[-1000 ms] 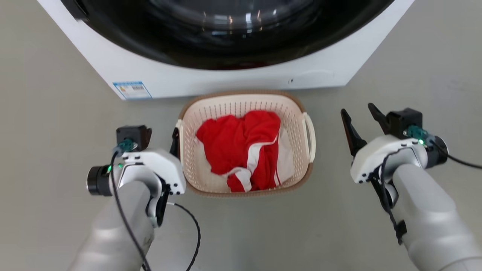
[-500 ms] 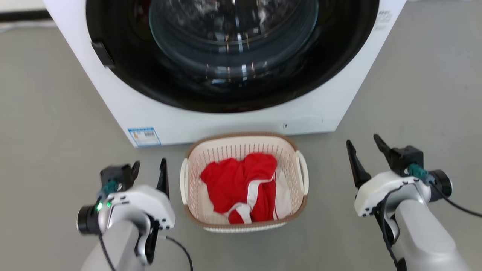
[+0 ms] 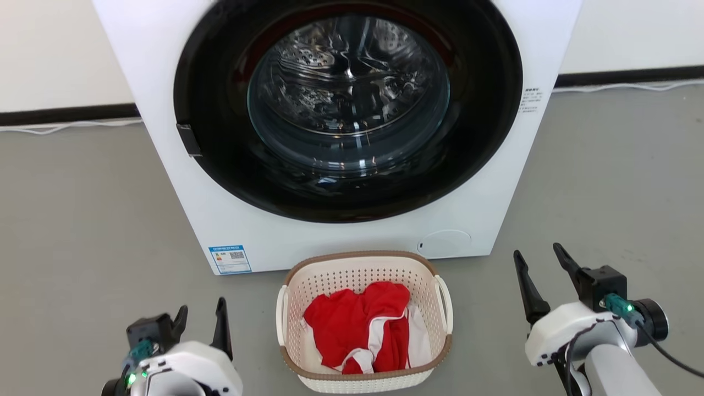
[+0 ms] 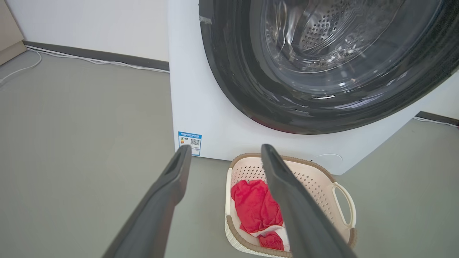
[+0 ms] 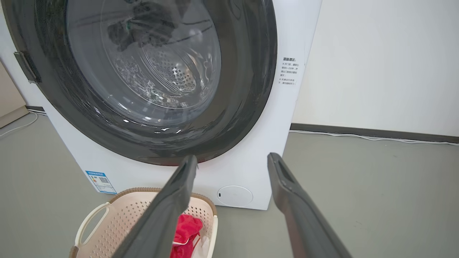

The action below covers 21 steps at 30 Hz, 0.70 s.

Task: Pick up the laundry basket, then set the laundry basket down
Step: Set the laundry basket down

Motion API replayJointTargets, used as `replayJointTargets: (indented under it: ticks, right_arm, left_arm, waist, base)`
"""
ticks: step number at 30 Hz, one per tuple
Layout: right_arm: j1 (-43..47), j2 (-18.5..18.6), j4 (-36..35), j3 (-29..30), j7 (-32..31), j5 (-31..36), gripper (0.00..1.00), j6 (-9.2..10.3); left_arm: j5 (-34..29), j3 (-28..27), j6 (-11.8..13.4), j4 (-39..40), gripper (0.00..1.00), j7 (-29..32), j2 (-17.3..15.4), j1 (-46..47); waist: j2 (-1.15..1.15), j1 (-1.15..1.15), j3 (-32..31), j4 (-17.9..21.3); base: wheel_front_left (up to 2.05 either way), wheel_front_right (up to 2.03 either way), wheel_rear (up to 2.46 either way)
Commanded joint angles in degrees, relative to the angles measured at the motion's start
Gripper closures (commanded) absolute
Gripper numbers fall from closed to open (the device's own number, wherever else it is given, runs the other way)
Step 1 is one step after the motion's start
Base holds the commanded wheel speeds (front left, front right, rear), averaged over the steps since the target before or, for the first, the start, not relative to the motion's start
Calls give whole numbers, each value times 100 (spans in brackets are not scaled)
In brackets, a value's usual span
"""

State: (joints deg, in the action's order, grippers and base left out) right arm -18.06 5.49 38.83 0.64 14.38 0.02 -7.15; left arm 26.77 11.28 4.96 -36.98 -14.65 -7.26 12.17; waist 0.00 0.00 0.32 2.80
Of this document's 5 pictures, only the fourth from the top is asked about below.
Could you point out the cream laundry basket brown rim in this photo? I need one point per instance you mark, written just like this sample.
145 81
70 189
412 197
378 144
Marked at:
322 186

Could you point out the black round washer door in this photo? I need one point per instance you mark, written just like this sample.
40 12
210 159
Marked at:
233 71

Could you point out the round white filter cover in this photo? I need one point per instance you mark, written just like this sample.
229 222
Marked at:
330 159

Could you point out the red and white garment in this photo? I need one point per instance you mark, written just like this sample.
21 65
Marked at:
251 204

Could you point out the steel washer drum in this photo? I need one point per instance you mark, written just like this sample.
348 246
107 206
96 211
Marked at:
322 28

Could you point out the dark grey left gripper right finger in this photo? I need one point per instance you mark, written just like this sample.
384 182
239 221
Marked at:
304 229

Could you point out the white front-load washing machine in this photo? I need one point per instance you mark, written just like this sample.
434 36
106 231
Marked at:
215 107

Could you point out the blue energy label sticker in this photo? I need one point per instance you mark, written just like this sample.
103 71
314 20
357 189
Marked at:
193 141

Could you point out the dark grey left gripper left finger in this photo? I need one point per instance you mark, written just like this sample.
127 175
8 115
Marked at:
150 225

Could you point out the beige cabinet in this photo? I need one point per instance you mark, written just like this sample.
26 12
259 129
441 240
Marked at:
9 39

